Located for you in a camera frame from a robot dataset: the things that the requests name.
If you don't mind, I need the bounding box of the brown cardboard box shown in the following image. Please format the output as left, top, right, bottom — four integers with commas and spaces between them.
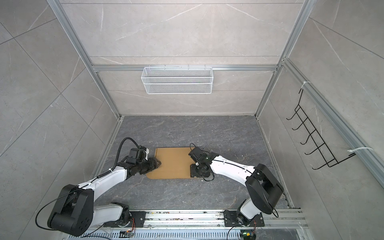
146, 147, 195, 180

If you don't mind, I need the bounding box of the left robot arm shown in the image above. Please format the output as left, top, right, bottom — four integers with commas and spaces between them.
47, 147, 161, 237

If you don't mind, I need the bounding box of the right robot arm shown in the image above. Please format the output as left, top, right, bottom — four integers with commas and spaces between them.
189, 146, 284, 226

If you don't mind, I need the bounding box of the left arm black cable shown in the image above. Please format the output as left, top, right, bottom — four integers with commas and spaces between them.
112, 137, 141, 172

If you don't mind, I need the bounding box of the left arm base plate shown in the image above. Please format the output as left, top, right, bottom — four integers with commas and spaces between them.
103, 211, 146, 228

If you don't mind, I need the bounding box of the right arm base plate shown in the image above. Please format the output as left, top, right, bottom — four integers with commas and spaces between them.
223, 210, 265, 227

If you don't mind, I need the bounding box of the white wire mesh basket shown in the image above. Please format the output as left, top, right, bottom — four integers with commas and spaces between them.
141, 67, 214, 95

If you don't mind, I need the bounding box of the aluminium mounting rail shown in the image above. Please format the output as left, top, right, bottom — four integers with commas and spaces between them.
58, 208, 310, 231

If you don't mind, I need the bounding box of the black wire hook rack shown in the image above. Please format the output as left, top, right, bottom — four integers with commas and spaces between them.
286, 89, 356, 171

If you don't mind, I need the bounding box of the white cable tie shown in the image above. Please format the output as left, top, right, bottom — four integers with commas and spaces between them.
347, 147, 374, 153

